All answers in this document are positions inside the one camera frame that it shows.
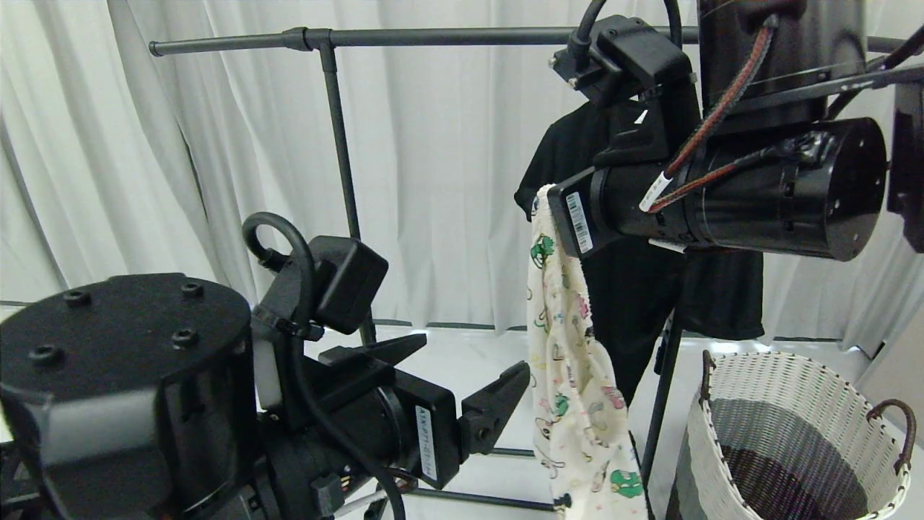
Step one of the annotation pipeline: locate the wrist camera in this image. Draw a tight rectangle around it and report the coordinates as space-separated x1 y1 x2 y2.
253 235 391 349
550 14 702 168

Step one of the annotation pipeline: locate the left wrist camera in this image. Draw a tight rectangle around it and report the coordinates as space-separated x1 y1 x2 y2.
253 235 391 349

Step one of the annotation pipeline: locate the black short-sleeved shirt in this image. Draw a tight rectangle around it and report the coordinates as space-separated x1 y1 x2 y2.
514 97 766 407

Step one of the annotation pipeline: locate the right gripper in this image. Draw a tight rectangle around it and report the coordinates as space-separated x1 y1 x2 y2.
546 118 889 262

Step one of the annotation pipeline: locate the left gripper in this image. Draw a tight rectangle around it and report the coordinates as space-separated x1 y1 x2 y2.
256 332 533 520

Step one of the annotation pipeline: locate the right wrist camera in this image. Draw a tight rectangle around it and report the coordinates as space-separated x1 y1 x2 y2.
550 14 702 168

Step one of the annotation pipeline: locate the white laundry basket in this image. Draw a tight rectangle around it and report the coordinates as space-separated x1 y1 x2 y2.
664 350 918 520

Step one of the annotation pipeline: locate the cream printed garment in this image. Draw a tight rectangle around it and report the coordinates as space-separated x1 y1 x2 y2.
525 183 649 520

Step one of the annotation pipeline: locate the white curtain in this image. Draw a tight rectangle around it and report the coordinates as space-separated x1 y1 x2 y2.
0 0 924 358

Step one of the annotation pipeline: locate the black clothes rack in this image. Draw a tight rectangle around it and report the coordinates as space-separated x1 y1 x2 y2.
149 26 924 520

